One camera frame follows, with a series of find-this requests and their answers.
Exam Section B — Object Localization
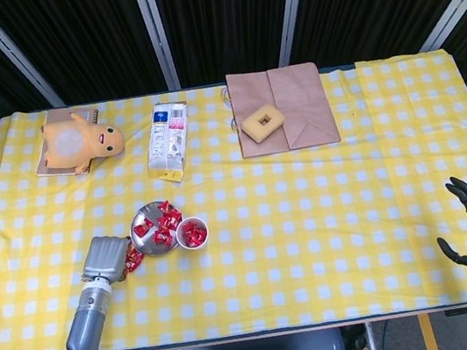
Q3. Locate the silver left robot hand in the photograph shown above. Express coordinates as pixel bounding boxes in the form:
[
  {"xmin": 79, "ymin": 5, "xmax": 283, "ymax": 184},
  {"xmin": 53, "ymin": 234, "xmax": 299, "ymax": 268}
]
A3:
[{"xmin": 75, "ymin": 231, "xmax": 139, "ymax": 289}]

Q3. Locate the round metal plate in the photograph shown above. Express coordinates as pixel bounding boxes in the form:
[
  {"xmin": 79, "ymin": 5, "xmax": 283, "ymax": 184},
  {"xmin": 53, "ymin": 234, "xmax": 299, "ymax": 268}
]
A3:
[{"xmin": 126, "ymin": 197, "xmax": 189, "ymax": 261}]

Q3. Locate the white paper cup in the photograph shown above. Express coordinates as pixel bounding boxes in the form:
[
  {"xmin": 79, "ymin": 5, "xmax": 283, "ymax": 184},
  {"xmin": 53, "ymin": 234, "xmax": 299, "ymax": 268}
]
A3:
[{"xmin": 173, "ymin": 214, "xmax": 212, "ymax": 252}]

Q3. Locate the yellow plush animal toy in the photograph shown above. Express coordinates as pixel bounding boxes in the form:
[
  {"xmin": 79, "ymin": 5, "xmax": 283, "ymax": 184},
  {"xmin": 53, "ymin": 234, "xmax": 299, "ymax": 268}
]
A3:
[{"xmin": 36, "ymin": 104, "xmax": 130, "ymax": 180}]

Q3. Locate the white plastic food package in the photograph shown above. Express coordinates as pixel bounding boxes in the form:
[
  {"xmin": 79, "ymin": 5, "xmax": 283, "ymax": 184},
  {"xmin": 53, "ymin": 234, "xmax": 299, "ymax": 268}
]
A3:
[{"xmin": 136, "ymin": 98, "xmax": 199, "ymax": 188}]

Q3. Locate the brown spiral notebook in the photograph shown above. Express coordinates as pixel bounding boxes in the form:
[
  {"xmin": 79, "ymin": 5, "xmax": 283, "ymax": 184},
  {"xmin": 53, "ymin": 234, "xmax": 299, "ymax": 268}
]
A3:
[{"xmin": 25, "ymin": 102, "xmax": 109, "ymax": 183}]

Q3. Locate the metal table leg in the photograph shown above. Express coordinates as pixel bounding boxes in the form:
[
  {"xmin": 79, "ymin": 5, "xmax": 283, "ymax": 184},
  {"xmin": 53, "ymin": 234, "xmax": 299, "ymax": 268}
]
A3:
[{"xmin": 362, "ymin": 320, "xmax": 383, "ymax": 350}]

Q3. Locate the yellow white checkered tablecloth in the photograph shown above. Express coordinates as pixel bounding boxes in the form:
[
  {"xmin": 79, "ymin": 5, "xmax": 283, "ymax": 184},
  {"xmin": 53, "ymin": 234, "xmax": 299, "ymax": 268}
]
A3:
[{"xmin": 0, "ymin": 40, "xmax": 467, "ymax": 350}]

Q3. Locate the yellow sponge with hole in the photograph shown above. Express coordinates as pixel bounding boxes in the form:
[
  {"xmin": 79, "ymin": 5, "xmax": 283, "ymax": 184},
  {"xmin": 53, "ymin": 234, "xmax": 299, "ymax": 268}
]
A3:
[{"xmin": 238, "ymin": 103, "xmax": 289, "ymax": 145}]

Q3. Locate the brown paper bag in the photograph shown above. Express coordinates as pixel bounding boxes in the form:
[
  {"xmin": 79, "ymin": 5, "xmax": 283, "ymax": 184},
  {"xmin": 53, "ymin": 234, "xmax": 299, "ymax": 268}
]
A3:
[{"xmin": 217, "ymin": 57, "xmax": 343, "ymax": 162}]

